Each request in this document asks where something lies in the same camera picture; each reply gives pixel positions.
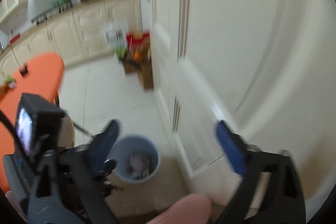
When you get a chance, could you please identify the blue trash bin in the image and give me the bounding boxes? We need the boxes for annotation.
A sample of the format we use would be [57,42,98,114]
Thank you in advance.
[109,135,161,184]

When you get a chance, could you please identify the pink clothed leg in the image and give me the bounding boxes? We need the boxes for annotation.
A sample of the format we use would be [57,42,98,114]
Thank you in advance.
[148,193,212,224]

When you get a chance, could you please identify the green wrapper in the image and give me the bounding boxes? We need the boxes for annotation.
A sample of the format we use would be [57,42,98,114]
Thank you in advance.
[3,75,17,89]

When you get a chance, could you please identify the round table orange cloth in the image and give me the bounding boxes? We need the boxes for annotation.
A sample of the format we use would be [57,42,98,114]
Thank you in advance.
[1,52,64,187]

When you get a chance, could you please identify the black small object on table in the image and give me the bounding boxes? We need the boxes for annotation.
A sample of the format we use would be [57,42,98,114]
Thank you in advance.
[19,63,29,77]

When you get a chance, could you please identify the red basin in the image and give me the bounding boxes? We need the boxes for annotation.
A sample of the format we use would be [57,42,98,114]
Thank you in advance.
[9,34,21,44]

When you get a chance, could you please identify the cardboard box with oil bottles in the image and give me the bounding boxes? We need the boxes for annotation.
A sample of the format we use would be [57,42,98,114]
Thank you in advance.
[121,38,154,90]

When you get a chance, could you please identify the lower cabinets with counter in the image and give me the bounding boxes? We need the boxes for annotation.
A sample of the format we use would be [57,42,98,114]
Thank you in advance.
[1,0,142,77]

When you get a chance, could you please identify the rice bag on floor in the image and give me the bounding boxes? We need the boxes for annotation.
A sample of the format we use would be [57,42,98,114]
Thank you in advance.
[105,20,128,59]

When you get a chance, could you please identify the white door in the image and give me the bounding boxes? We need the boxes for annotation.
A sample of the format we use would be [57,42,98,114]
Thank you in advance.
[149,0,335,218]

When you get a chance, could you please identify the gas stove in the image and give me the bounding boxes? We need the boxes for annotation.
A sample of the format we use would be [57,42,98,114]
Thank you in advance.
[31,2,74,25]

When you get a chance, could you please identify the green electric cooker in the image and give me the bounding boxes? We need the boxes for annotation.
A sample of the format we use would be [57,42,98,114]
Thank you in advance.
[51,0,72,8]

